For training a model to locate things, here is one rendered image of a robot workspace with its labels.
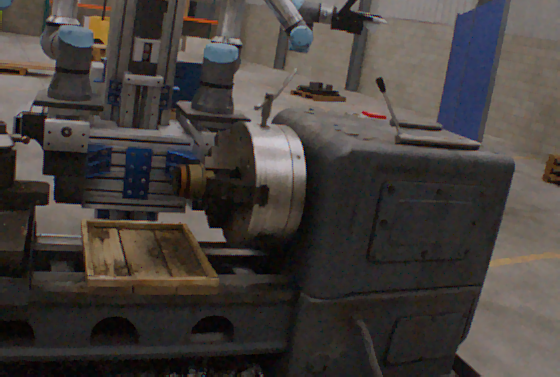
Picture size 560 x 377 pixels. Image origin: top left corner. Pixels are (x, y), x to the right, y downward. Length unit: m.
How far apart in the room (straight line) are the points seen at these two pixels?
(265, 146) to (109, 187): 0.76
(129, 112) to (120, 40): 0.26
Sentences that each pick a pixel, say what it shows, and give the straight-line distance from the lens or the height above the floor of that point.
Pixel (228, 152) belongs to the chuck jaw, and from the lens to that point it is 1.44.
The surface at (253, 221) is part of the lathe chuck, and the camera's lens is 1.31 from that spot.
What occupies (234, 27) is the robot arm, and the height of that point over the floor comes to 1.46.
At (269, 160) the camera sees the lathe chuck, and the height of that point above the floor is 1.18.
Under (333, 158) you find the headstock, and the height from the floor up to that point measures 1.21.
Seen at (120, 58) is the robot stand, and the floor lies 1.30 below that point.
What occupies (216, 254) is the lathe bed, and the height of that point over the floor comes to 0.86.
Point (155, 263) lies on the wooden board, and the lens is 1.40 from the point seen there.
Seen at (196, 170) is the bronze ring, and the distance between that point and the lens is 1.37.
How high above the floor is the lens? 1.47
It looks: 13 degrees down
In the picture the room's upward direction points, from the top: 10 degrees clockwise
